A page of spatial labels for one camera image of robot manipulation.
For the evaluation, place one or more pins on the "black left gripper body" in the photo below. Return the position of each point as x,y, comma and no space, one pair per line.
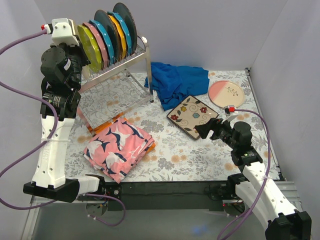
81,60

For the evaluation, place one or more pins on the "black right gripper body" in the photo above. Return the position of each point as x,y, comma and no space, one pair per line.
213,129

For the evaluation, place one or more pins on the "green polka dot plate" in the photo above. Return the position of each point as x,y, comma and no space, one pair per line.
90,47

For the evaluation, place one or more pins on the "square floral plate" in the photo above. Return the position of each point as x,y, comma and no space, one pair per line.
190,113

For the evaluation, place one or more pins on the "pink cream round plate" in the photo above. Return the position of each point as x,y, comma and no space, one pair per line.
224,93

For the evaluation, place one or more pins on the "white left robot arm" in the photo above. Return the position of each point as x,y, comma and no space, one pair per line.
61,66

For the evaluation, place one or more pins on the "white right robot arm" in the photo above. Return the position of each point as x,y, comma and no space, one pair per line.
280,219

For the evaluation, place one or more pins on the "steel dish rack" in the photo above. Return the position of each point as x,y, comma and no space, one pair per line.
116,90

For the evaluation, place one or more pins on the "pink polka dot plate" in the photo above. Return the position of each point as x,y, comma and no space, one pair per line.
99,41

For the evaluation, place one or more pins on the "blue polka dot plate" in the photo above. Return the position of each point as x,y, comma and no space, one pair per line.
107,42

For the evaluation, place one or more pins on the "floral tablecloth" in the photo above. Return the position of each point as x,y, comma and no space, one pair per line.
176,156

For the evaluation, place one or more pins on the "dark teal round plate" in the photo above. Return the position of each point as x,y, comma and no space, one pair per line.
102,17

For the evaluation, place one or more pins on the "yellow plate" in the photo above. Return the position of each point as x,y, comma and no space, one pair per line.
122,45

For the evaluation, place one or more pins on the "blue cloth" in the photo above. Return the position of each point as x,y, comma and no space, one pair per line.
174,83

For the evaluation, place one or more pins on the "rear dark teal plate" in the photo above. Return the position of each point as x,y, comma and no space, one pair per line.
126,15

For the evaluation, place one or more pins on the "pink patterned cloth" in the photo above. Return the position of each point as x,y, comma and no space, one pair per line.
118,148

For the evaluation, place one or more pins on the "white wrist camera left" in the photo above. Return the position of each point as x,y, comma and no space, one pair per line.
62,31

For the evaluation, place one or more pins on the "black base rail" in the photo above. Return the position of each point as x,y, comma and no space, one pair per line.
175,195

